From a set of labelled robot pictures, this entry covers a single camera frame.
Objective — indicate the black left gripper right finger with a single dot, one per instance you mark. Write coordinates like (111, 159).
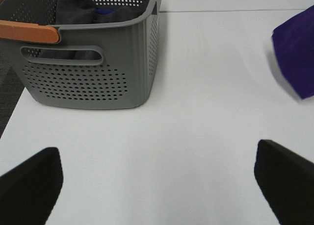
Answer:
(286, 181)

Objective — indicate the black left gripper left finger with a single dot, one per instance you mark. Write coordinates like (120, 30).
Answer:
(29, 191)

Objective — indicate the purple towel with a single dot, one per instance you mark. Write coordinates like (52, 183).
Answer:
(293, 43)

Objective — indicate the grey perforated plastic basket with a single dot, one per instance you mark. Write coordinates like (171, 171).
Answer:
(121, 78)

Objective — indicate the grey cloth in basket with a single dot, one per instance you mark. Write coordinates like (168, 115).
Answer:
(74, 12)

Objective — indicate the blue cloth in basket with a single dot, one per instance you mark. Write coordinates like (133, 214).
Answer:
(103, 12)

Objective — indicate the orange basket handle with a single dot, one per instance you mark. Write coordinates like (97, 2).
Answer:
(28, 32)

